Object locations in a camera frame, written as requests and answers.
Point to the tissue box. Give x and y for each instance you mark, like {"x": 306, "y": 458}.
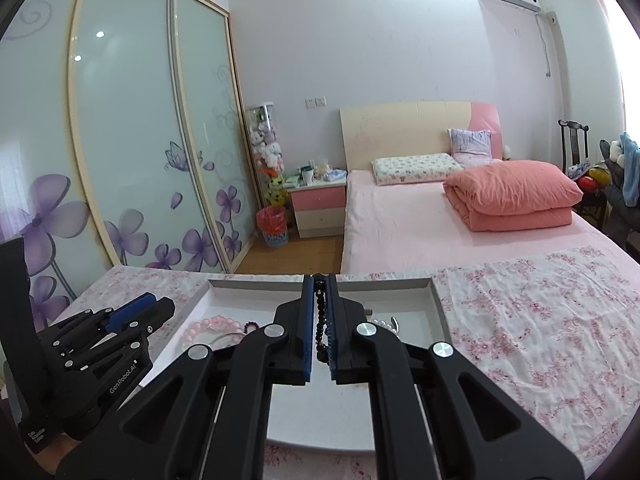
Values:
{"x": 334, "y": 175}

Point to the cream and pink headboard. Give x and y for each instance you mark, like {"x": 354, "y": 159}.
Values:
{"x": 400, "y": 130}

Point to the pink trash bin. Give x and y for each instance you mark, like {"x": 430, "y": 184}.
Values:
{"x": 272, "y": 227}

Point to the plush toy display tube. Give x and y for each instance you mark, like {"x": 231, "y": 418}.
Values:
{"x": 265, "y": 145}

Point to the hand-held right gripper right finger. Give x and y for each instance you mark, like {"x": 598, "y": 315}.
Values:
{"x": 331, "y": 320}

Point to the colourful toys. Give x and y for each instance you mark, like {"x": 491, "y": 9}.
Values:
{"x": 592, "y": 177}

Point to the grey cardboard tray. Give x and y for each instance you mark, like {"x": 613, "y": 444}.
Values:
{"x": 320, "y": 410}

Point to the pink mattress sheet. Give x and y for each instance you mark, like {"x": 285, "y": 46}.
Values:
{"x": 400, "y": 230}

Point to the dark wooden chair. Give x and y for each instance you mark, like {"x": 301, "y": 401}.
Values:
{"x": 572, "y": 145}

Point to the salmon folded quilt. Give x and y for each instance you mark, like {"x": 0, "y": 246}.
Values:
{"x": 510, "y": 195}

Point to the cream patterned pillow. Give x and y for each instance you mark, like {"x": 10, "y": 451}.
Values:
{"x": 415, "y": 167}

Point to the lilac pillow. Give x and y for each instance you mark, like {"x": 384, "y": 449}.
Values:
{"x": 470, "y": 144}

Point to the pink nightstand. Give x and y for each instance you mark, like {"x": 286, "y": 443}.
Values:
{"x": 320, "y": 210}

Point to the white mug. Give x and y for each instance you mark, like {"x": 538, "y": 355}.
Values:
{"x": 307, "y": 175}

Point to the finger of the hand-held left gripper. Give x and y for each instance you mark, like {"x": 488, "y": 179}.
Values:
{"x": 132, "y": 307}
{"x": 155, "y": 312}

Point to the floral bedsheet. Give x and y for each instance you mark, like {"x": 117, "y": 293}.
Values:
{"x": 525, "y": 335}

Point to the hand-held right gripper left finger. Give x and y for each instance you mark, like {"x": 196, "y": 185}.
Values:
{"x": 307, "y": 320}

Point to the grey chair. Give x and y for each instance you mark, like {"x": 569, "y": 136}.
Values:
{"x": 620, "y": 215}

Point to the wall socket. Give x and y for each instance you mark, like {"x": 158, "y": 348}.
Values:
{"x": 316, "y": 101}

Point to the floral sliding wardrobe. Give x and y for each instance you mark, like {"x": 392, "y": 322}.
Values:
{"x": 125, "y": 110}

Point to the air conditioner pipe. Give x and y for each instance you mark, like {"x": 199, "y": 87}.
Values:
{"x": 549, "y": 45}

